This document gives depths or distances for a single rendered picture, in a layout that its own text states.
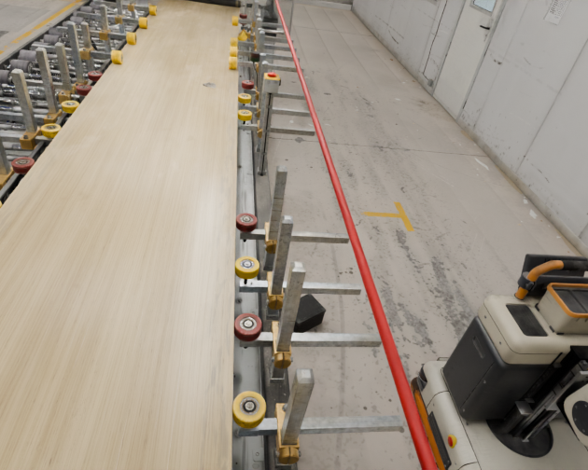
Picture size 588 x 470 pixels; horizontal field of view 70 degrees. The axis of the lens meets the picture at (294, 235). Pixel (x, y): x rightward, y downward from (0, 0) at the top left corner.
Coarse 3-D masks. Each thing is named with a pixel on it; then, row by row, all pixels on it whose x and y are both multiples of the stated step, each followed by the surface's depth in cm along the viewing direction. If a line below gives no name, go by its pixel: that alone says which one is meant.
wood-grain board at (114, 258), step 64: (128, 64) 270; (192, 64) 288; (64, 128) 194; (128, 128) 203; (192, 128) 213; (64, 192) 156; (128, 192) 162; (192, 192) 168; (0, 256) 127; (64, 256) 131; (128, 256) 135; (192, 256) 139; (0, 320) 110; (64, 320) 113; (128, 320) 116; (192, 320) 119; (0, 384) 97; (64, 384) 99; (128, 384) 101; (192, 384) 103; (0, 448) 86; (64, 448) 88; (128, 448) 90; (192, 448) 92
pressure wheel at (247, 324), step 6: (240, 318) 121; (246, 318) 121; (252, 318) 122; (258, 318) 122; (234, 324) 119; (240, 324) 120; (246, 324) 119; (252, 324) 120; (258, 324) 120; (234, 330) 119; (240, 330) 117; (246, 330) 118; (252, 330) 118; (258, 330) 118; (240, 336) 118; (246, 336) 117; (252, 336) 118; (258, 336) 120
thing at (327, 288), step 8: (240, 280) 145; (248, 280) 146; (240, 288) 144; (248, 288) 144; (256, 288) 145; (264, 288) 145; (304, 288) 147; (312, 288) 148; (320, 288) 148; (328, 288) 148; (336, 288) 149; (344, 288) 149; (352, 288) 150; (360, 288) 151
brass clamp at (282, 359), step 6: (276, 324) 127; (276, 330) 125; (276, 336) 124; (276, 348) 120; (276, 354) 120; (282, 354) 119; (288, 354) 120; (276, 360) 118; (282, 360) 118; (288, 360) 119; (276, 366) 120; (282, 366) 121
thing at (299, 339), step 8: (264, 336) 124; (272, 336) 125; (296, 336) 126; (304, 336) 126; (312, 336) 127; (320, 336) 127; (328, 336) 128; (336, 336) 128; (344, 336) 129; (352, 336) 129; (360, 336) 129; (368, 336) 130; (376, 336) 130; (240, 344) 123; (248, 344) 123; (256, 344) 124; (264, 344) 124; (272, 344) 125; (296, 344) 126; (304, 344) 126; (312, 344) 127; (320, 344) 127; (328, 344) 127; (336, 344) 128; (344, 344) 128; (352, 344) 129; (360, 344) 129; (368, 344) 129; (376, 344) 130
